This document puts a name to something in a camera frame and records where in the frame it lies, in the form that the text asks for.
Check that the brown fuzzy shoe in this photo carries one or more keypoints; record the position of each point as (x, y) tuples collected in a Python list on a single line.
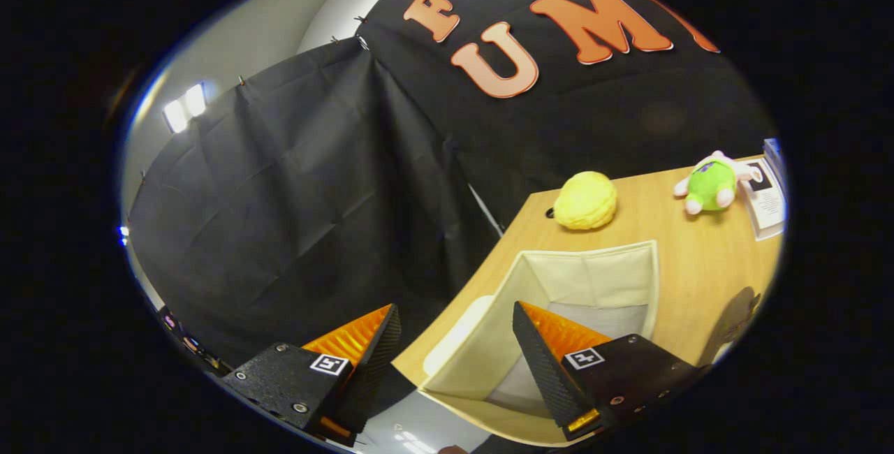
[(733, 321)]

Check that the green and pink plush toy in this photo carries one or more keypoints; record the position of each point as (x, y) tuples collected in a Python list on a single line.
[(709, 188)]

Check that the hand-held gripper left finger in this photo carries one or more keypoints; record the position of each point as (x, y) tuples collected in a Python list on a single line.
[(374, 370)]

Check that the white book with dark photo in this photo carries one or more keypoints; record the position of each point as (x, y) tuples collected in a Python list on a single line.
[(765, 209)]

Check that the yellow round plush toy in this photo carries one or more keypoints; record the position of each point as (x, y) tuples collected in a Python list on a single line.
[(587, 201)]

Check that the ceiling light panel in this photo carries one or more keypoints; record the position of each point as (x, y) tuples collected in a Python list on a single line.
[(185, 108)]

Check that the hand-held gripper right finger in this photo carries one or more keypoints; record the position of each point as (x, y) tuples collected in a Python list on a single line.
[(541, 370)]

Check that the grey fabric storage box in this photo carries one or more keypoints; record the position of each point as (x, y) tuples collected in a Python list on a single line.
[(594, 279)]

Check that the light blue cover book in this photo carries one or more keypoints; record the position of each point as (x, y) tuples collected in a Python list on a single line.
[(773, 154)]

